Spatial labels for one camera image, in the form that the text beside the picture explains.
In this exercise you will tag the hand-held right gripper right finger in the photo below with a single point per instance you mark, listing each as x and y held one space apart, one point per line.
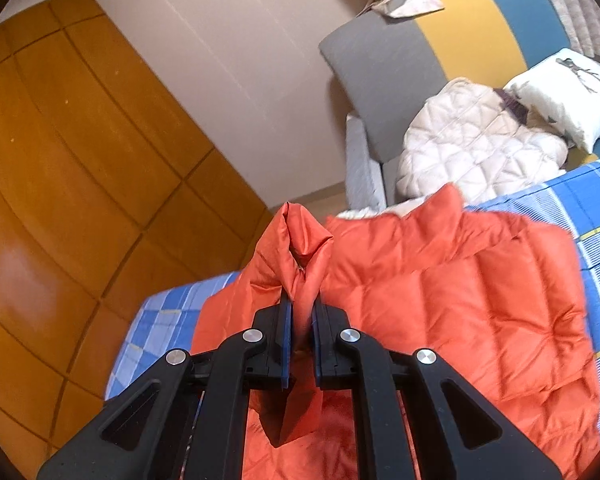
319 342

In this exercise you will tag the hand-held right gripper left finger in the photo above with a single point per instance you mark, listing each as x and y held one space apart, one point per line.
285 340

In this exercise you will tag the orange down jacket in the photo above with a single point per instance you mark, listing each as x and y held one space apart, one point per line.
455 300

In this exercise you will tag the white quilted jacket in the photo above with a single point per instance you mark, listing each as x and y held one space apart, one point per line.
470 145

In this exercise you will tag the blue plaid bed sheet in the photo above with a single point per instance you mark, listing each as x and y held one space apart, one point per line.
595 195

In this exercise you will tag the white printed pillow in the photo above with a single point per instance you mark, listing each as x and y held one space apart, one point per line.
565 92

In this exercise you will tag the light grey sofa frame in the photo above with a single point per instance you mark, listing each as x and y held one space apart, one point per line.
362 170

